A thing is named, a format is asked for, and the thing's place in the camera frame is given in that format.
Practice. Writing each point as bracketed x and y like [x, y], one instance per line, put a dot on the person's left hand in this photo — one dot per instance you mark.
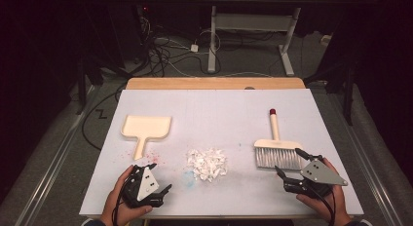
[113, 200]

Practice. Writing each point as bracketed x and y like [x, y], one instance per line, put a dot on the person's right hand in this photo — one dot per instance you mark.
[337, 200]

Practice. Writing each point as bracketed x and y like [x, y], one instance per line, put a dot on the cream plastic dustpan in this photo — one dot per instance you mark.
[146, 128]

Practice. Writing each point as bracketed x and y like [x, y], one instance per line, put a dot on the white foam board mat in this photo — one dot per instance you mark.
[211, 109]

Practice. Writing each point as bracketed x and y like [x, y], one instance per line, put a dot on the black metal stand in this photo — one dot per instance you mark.
[348, 99]
[81, 86]

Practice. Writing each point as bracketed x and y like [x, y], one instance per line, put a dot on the white metal desk frame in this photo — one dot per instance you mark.
[253, 23]

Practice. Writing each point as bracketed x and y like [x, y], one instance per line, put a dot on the pile of white paper scraps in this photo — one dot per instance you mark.
[207, 164]

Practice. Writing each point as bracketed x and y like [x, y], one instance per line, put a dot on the cream brush with red cap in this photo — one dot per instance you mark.
[277, 153]

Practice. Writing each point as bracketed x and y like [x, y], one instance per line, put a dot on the white power strip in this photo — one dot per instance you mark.
[326, 40]

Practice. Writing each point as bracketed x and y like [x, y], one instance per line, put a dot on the white power adapter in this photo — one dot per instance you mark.
[194, 48]

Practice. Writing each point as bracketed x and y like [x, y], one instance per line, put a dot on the aluminium floor rail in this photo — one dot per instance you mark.
[55, 161]
[367, 161]

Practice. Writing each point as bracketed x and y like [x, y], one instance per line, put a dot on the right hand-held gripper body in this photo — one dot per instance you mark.
[319, 172]

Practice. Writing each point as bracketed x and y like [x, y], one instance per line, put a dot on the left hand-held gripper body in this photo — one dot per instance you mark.
[146, 185]

